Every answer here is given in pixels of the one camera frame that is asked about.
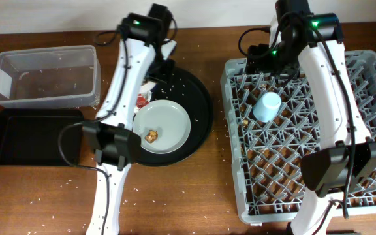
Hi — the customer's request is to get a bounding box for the white tissue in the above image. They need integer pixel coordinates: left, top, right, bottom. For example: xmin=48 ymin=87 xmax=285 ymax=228
xmin=134 ymin=82 xmax=157 ymax=114

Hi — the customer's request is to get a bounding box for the red strawberry snack wrapper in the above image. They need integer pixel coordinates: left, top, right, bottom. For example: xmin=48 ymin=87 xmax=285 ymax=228
xmin=136 ymin=94 xmax=149 ymax=109

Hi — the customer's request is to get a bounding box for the light blue cup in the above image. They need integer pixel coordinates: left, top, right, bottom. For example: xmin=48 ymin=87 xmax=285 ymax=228
xmin=253 ymin=92 xmax=282 ymax=123

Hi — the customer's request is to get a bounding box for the grey plate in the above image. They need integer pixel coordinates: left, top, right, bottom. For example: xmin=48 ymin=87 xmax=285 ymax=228
xmin=133 ymin=100 xmax=191 ymax=155

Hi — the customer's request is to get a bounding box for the brown food scrap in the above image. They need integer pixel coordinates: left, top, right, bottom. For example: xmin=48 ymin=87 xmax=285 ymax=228
xmin=144 ymin=130 xmax=159 ymax=144

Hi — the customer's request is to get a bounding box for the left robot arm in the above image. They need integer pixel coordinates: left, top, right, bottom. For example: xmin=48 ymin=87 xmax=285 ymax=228
xmin=82 ymin=4 xmax=176 ymax=234

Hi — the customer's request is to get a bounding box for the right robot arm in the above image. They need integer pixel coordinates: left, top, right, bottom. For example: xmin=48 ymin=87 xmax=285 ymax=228
xmin=245 ymin=0 xmax=376 ymax=234

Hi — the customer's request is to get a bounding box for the grey dishwasher rack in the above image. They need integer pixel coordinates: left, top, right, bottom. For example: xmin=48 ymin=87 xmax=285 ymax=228
xmin=221 ymin=50 xmax=376 ymax=225

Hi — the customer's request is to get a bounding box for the round black tray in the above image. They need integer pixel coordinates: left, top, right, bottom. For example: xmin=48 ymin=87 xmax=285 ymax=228
xmin=135 ymin=67 xmax=213 ymax=166

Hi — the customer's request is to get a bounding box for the clear plastic bin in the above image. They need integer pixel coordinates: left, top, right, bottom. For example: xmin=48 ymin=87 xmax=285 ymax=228
xmin=0 ymin=45 xmax=101 ymax=109

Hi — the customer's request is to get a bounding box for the black rectangular tray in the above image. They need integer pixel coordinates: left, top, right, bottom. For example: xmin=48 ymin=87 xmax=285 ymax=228
xmin=0 ymin=109 xmax=84 ymax=166

